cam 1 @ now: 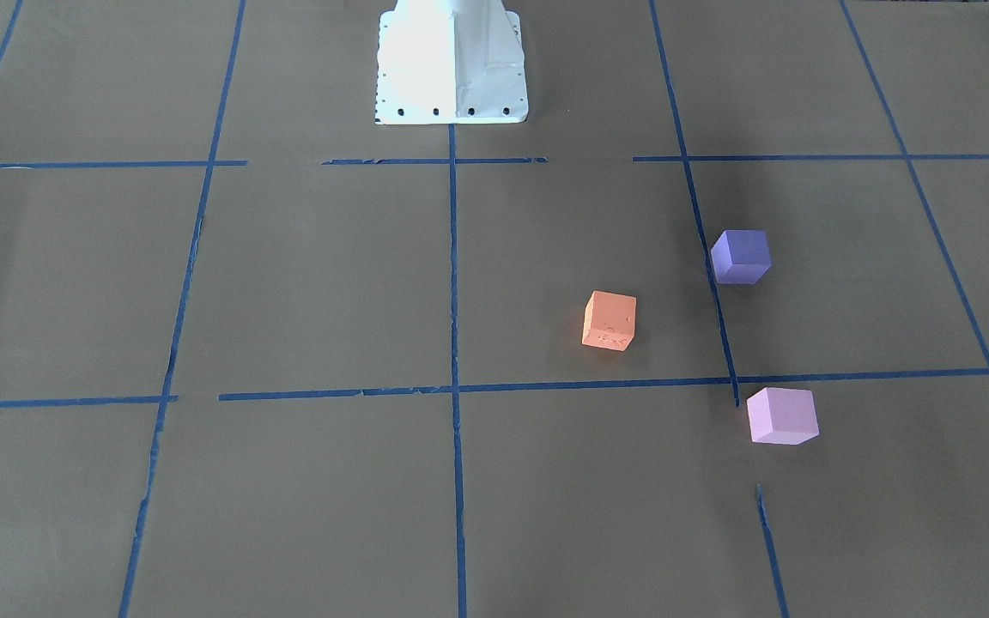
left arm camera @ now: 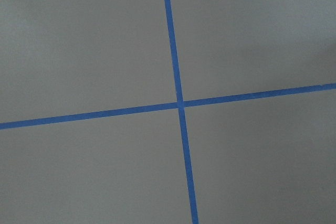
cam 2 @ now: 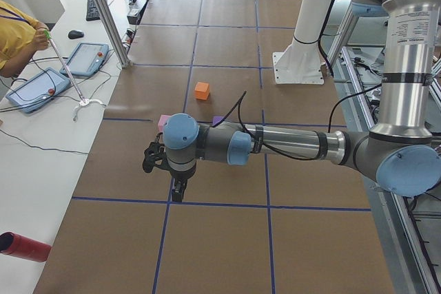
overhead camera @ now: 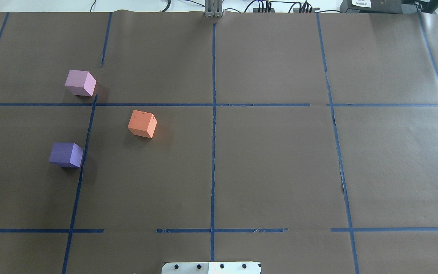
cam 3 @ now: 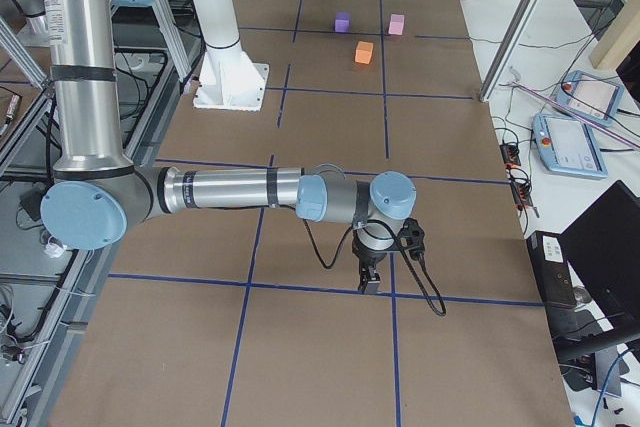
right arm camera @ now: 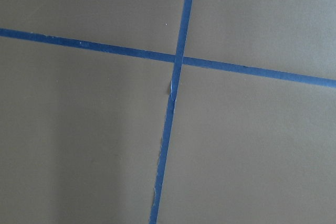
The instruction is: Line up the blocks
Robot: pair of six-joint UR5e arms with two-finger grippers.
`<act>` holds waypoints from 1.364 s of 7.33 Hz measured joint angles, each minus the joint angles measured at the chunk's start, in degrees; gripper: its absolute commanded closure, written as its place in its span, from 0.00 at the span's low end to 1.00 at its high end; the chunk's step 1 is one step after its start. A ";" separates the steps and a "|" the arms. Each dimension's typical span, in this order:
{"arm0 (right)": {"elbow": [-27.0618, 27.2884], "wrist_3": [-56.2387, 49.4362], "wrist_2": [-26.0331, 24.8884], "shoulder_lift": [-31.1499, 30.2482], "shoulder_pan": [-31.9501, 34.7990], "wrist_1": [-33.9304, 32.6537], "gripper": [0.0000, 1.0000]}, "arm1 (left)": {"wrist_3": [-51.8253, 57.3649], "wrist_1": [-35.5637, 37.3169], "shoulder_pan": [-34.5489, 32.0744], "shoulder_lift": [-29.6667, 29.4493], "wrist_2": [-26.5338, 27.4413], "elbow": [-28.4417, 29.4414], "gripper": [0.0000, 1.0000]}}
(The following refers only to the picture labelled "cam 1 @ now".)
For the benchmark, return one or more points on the dark purple foam cube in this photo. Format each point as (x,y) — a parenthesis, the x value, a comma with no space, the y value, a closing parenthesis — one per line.
(741,257)

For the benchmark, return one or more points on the light pink foam cube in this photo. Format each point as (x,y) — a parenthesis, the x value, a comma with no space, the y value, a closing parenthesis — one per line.
(779,416)

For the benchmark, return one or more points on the orange foam cube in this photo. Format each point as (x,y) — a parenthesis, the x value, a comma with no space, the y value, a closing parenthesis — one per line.
(609,321)

